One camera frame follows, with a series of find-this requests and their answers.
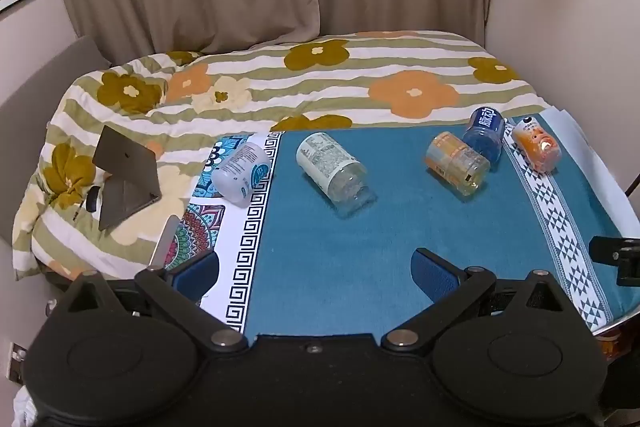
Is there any blue mat with patterned border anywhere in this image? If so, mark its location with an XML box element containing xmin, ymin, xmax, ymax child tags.
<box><xmin>244</xmin><ymin>113</ymin><xmax>627</xmax><ymax>341</ymax></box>

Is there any clear cup orange label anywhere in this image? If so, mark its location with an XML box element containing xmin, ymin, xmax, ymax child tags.
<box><xmin>425</xmin><ymin>131</ymin><xmax>491</xmax><ymax>198</ymax></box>

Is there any grey tablet with stand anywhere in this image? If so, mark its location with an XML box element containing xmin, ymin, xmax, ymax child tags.
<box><xmin>92</xmin><ymin>125</ymin><xmax>163</xmax><ymax>232</ymax></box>

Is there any white sheet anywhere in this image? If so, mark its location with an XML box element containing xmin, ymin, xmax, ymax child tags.
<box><xmin>545</xmin><ymin>107</ymin><xmax>640</xmax><ymax>233</ymax></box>

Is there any clear cup white label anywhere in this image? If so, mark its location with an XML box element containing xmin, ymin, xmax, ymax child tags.
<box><xmin>296</xmin><ymin>132</ymin><xmax>378</xmax><ymax>220</ymax></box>

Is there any floral striped blanket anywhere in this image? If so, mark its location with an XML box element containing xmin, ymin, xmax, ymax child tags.
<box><xmin>12</xmin><ymin>30</ymin><xmax>552</xmax><ymax>282</ymax></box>

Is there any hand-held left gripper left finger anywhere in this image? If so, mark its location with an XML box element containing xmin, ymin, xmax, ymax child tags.
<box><xmin>61</xmin><ymin>251</ymin><xmax>249</xmax><ymax>353</ymax></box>

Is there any blue plastic cup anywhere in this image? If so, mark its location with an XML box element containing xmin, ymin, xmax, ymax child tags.
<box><xmin>462</xmin><ymin>106</ymin><xmax>507</xmax><ymax>171</ymax></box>

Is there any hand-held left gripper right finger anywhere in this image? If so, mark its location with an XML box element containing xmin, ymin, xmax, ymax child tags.
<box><xmin>381</xmin><ymin>248</ymin><xmax>567</xmax><ymax>353</ymax></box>

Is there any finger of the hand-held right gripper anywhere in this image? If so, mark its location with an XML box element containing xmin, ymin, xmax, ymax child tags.
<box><xmin>588</xmin><ymin>234</ymin><xmax>640</xmax><ymax>288</ymax></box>

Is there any orange plastic cup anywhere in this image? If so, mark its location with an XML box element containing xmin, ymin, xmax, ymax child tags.
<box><xmin>511</xmin><ymin>116</ymin><xmax>563</xmax><ymax>173</ymax></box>

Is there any white cup blue label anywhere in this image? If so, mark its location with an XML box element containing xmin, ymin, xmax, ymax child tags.
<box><xmin>210</xmin><ymin>142</ymin><xmax>272</xmax><ymax>208</ymax></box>

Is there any silver flat device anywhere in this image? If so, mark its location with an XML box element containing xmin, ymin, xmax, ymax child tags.
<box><xmin>149</xmin><ymin>215</ymin><xmax>181</xmax><ymax>269</ymax></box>

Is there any mandala patterned cloth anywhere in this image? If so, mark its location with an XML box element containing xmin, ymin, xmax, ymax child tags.
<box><xmin>164</xmin><ymin>132</ymin><xmax>287</xmax><ymax>334</ymax></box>

